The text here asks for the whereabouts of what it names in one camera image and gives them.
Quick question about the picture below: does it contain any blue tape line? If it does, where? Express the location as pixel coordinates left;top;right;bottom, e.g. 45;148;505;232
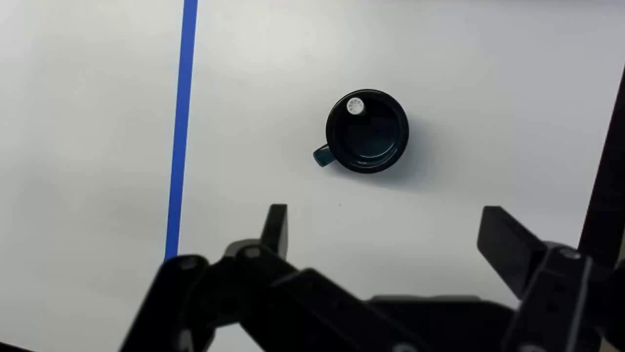
164;0;199;257

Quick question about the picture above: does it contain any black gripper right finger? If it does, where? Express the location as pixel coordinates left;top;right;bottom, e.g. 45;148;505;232
476;205;566;296

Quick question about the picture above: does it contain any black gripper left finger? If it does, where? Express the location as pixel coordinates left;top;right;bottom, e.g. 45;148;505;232
226;203;289;259

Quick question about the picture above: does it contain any dark teal speckled mug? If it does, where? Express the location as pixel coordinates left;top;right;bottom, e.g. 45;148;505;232
312;87;410;173

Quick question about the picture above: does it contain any white capped marker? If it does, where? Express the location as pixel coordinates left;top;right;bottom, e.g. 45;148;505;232
345;97;365;115

